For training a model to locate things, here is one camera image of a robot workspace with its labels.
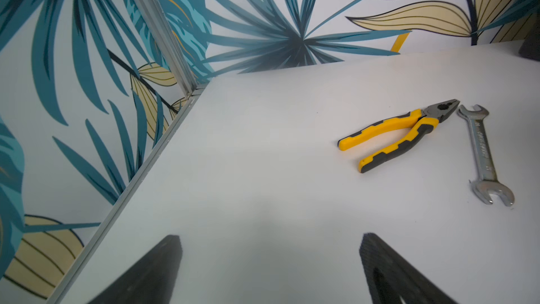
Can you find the left aluminium frame post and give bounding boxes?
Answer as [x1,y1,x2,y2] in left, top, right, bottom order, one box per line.
[134,0,205,98]

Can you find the yellow black pliers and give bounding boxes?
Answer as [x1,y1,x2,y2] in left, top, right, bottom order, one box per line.
[337,98,461,174]

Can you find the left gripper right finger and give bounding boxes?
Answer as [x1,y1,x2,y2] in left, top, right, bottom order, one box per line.
[359,233,455,303]

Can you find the yellow black toolbox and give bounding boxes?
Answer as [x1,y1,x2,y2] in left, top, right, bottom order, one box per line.
[518,19,540,62]

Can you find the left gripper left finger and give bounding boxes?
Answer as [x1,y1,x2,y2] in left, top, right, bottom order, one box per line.
[91,235,183,303]

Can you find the silver open-end wrench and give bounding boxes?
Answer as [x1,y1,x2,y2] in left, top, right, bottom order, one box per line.
[457,104,515,207]

